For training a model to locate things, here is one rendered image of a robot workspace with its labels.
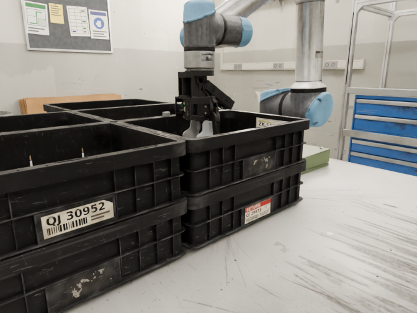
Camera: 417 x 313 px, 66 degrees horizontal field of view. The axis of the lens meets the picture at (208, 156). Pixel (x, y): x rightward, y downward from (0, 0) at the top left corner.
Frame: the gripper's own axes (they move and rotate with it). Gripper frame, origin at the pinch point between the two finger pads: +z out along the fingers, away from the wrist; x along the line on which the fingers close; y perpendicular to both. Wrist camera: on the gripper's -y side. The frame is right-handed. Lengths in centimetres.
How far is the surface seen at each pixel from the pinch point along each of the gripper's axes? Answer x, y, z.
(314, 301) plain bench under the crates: 41.7, 9.8, 15.1
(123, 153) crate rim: 21.5, 31.1, -7.8
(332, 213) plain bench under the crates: 24.9, -21.0, 15.1
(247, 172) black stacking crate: 18.3, 2.4, 1.4
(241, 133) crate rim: 19.1, 5.4, -7.7
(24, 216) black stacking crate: 22, 45, -2
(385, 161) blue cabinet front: -38, -190, 44
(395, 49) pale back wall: -79, -272, -40
